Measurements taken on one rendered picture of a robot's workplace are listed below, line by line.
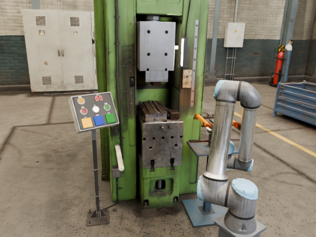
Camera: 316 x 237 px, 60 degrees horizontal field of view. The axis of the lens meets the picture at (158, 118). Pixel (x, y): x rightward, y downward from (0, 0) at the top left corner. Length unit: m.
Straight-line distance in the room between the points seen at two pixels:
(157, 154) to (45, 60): 5.52
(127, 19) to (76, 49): 5.17
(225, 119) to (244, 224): 0.61
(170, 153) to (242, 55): 7.62
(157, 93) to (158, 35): 0.78
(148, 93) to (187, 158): 0.79
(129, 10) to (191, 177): 1.76
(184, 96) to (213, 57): 6.74
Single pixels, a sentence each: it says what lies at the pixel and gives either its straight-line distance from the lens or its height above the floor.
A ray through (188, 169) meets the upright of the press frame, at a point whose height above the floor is 0.31.
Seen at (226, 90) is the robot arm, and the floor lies 1.38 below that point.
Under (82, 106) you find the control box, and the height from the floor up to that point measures 1.12.
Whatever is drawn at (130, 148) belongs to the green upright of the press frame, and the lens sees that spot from 2.71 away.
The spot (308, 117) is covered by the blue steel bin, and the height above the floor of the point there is 0.21.
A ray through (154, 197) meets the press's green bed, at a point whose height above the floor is 0.14.
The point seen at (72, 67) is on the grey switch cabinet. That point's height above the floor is 0.72.
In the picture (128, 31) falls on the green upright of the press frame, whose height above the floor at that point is 1.68.
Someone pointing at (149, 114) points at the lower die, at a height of 0.98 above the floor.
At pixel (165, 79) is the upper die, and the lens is 2.41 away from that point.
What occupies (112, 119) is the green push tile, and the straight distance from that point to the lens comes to 2.26.
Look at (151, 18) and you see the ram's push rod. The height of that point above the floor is 1.79.
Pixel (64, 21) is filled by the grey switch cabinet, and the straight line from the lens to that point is 7.54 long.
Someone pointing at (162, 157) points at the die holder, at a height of 0.57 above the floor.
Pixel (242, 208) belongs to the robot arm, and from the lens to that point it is 1.69.
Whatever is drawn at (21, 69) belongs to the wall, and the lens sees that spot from 8.37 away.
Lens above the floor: 1.71
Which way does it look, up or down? 18 degrees down
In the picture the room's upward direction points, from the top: 1 degrees clockwise
